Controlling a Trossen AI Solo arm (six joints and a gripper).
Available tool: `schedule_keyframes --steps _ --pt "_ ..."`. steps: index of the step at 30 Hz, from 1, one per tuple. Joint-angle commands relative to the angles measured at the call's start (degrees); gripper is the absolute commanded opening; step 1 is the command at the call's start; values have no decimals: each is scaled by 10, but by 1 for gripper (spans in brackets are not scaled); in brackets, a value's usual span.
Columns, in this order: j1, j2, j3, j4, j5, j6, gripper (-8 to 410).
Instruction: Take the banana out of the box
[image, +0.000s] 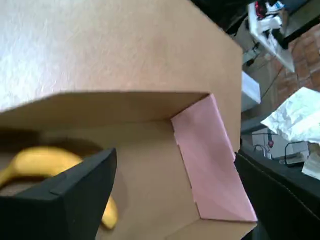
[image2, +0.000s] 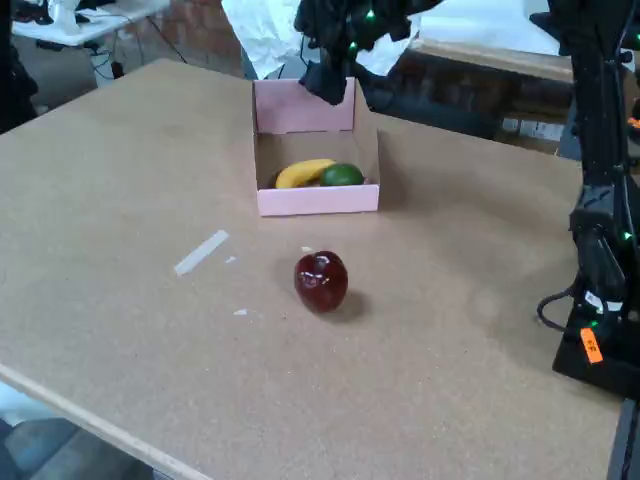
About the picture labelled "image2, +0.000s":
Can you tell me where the yellow toy banana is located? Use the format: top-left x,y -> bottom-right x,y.
274,158 -> 336,190

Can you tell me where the white crumpled sheet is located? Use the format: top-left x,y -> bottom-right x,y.
221,0 -> 421,81

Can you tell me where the round green toy fruit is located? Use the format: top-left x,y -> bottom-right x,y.
319,163 -> 366,187

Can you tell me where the pink cardboard box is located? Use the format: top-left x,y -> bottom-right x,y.
252,77 -> 381,218

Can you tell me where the brown wooden bench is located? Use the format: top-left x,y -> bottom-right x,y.
409,38 -> 576,84

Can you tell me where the dark red toy pomegranate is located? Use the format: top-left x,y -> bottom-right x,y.
293,250 -> 349,315

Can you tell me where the long white tape strip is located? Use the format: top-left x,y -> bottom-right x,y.
173,229 -> 231,276

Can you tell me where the white labelled carton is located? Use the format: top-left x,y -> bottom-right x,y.
499,117 -> 569,151

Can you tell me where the white background table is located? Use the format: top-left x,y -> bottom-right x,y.
12,0 -> 171,49

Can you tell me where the white crumpled cloth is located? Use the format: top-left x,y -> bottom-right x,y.
48,0 -> 81,35

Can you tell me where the black bulky object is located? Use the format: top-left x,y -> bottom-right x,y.
0,0 -> 40,135

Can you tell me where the black cable at arm foot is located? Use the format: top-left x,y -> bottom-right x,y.
536,289 -> 584,332

